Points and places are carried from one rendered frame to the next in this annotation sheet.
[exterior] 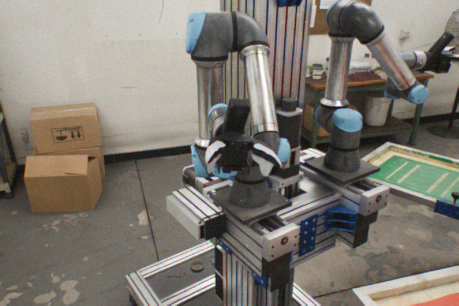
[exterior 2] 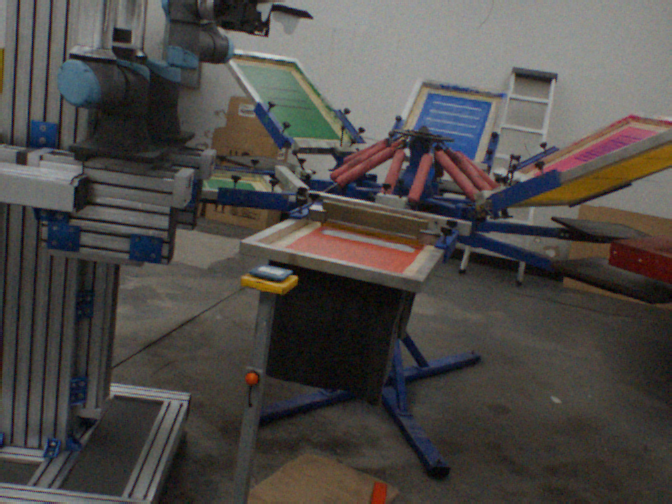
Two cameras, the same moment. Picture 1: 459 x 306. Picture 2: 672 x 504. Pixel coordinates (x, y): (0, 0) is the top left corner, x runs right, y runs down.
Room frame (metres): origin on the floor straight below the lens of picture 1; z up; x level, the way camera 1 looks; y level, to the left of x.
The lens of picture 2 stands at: (-0.33, 1.40, 1.57)
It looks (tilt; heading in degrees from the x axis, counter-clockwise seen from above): 14 degrees down; 301
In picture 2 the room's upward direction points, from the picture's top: 9 degrees clockwise
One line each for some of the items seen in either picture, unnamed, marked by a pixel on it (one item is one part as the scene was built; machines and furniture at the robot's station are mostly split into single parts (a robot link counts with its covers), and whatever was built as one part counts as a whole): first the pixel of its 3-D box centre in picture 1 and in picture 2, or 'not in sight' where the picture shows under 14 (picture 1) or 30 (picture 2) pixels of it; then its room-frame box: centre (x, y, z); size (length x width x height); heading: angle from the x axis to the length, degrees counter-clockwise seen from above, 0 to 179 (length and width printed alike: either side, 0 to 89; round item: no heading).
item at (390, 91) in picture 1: (397, 86); not in sight; (1.74, -0.71, 1.55); 0.11 x 0.08 x 0.11; 11
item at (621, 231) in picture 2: not in sight; (531, 228); (0.83, -2.39, 0.91); 1.34 x 0.40 x 0.08; 48
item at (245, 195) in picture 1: (250, 185); (123, 128); (1.29, -0.07, 1.31); 0.15 x 0.15 x 0.10
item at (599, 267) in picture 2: not in sight; (527, 254); (0.63, -1.75, 0.91); 1.34 x 0.40 x 0.08; 168
